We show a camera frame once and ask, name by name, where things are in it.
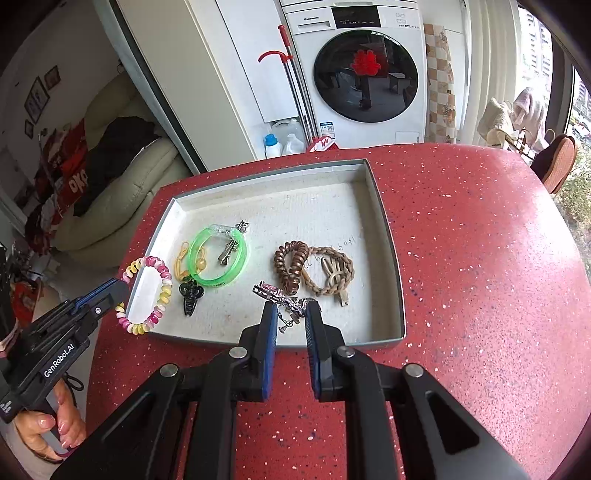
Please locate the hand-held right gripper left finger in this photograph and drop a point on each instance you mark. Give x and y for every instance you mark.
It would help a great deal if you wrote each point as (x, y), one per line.
(268, 355)

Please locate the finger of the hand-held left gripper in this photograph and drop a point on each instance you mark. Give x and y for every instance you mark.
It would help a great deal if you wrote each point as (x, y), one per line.
(113, 297)
(94, 291)

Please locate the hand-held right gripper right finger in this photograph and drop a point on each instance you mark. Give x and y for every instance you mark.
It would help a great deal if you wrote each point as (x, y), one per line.
(313, 355)

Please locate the silver rhinestone clip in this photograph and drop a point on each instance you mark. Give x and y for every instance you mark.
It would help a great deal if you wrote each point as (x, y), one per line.
(268, 290)

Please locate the yellow elastic with bead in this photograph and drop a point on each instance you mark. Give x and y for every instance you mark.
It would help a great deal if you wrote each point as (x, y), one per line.
(178, 265)

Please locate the beige rabbit hair clip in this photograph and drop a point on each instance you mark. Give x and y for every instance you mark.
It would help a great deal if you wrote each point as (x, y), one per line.
(334, 277)

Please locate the green translucent bangle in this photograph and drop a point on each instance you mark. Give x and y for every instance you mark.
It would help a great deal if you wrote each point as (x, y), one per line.
(240, 267)

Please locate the dark rhinestone hair clip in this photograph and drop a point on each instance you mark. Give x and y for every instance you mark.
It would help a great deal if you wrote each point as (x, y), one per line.
(226, 253)

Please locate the grey tray box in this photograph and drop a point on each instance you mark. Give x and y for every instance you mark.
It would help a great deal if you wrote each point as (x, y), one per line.
(300, 207)

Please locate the person's left hand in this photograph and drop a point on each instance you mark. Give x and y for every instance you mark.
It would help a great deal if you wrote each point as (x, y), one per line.
(69, 424)

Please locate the black claw hair clip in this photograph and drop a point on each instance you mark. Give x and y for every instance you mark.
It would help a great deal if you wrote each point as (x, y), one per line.
(190, 295)

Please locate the cream sofa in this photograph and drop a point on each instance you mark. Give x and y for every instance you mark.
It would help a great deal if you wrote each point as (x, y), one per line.
(138, 184)

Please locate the red printed cloth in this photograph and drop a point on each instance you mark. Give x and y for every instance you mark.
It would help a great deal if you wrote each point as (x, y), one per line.
(69, 175)

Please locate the dark cloth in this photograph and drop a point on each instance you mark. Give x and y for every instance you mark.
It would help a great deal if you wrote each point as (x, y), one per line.
(120, 147)

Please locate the white bottle with blue cap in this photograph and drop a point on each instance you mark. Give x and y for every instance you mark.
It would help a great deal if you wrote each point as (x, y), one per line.
(273, 147)

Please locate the clear plastic bottle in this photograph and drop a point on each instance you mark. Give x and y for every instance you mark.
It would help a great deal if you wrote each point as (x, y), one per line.
(292, 145)

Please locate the translucent plastic jug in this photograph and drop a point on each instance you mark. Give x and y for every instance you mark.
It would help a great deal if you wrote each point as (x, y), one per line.
(286, 127)

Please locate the white cabinet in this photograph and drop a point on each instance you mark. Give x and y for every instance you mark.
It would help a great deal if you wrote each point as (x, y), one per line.
(207, 69)

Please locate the mop with red hook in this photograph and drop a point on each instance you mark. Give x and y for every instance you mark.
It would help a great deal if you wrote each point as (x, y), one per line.
(290, 78)

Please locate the cream cloth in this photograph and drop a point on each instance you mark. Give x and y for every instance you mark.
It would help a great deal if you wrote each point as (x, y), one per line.
(496, 120)

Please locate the checked patterned cloth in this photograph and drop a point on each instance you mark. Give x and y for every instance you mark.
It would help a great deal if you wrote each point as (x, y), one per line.
(438, 83)

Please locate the white washing machine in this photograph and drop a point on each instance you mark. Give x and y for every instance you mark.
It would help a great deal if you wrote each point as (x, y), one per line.
(304, 55)

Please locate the brown chair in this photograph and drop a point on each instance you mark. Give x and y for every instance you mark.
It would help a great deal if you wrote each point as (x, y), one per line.
(561, 161)

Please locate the pink towel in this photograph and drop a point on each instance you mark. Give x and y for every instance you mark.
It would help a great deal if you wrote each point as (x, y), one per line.
(531, 115)

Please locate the light curtain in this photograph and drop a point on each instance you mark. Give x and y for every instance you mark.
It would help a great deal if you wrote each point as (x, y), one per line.
(489, 46)

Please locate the large picture frame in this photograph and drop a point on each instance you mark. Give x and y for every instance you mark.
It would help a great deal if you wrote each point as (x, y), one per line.
(36, 94)

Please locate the small picture frame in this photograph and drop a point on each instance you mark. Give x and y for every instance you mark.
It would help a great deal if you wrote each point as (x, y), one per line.
(51, 77)

